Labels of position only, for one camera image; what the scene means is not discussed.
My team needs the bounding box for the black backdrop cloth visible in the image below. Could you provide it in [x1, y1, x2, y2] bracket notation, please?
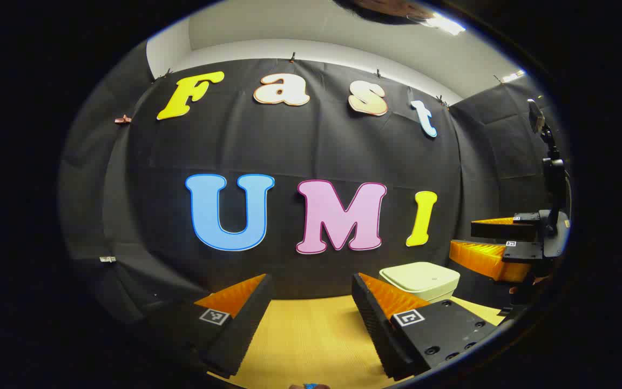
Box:
[57, 41, 571, 325]

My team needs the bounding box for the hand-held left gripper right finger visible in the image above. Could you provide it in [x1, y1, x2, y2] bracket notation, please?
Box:
[351, 272, 506, 381]

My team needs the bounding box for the pale green desktop garbage bin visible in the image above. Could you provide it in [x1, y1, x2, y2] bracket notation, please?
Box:
[379, 262, 461, 303]

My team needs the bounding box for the wooden desktop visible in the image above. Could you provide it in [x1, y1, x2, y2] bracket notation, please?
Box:
[206, 294, 506, 389]

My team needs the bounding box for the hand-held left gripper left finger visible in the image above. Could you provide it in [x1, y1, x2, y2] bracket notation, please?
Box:
[146, 273, 275, 379]

